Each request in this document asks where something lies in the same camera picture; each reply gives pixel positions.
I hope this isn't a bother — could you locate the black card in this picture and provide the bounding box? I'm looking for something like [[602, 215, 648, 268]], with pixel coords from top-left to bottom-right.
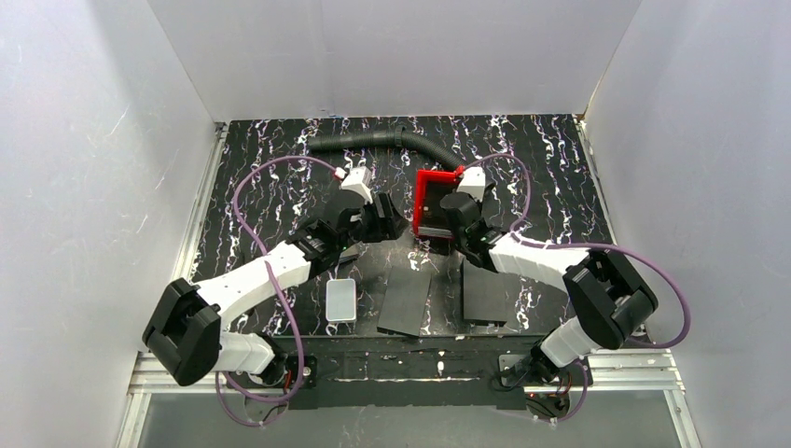
[[377, 267, 432, 337], [461, 260, 507, 326]]

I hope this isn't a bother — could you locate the black corrugated hose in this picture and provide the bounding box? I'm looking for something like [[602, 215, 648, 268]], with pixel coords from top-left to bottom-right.
[[307, 126, 465, 171]]

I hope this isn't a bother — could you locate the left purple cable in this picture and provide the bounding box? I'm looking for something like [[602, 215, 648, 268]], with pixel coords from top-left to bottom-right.
[[214, 155, 347, 429]]

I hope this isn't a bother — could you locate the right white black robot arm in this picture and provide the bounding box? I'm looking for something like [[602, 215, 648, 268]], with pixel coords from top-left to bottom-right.
[[439, 192, 659, 381]]

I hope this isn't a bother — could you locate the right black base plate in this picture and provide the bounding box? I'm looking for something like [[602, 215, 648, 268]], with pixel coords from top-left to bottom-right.
[[494, 354, 593, 395]]

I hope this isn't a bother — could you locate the black card right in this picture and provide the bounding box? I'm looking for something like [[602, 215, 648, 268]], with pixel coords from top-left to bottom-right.
[[461, 260, 507, 326]]

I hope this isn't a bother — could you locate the red plastic tray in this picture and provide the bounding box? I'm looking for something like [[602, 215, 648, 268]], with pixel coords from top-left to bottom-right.
[[412, 167, 462, 240]]

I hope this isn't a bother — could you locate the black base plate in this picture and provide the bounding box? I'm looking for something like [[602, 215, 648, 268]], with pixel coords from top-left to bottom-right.
[[494, 354, 593, 395], [230, 356, 318, 391]]

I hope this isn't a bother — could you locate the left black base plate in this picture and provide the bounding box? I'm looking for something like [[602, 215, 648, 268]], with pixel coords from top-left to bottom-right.
[[230, 356, 318, 391]]

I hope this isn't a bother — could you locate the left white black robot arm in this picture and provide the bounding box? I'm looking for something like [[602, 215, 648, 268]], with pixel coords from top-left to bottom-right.
[[142, 190, 408, 386]]

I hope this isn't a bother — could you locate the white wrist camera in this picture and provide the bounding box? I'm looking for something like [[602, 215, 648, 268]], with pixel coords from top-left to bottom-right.
[[340, 166, 373, 203], [456, 166, 488, 203]]

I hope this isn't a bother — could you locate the black card left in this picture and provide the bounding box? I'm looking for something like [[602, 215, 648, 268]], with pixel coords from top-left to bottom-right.
[[377, 267, 432, 337]]

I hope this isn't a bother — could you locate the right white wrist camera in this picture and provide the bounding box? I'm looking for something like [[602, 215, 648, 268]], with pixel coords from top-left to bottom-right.
[[456, 166, 488, 203]]

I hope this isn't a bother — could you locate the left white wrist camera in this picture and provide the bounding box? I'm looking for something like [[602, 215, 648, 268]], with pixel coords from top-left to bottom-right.
[[340, 166, 373, 203]]

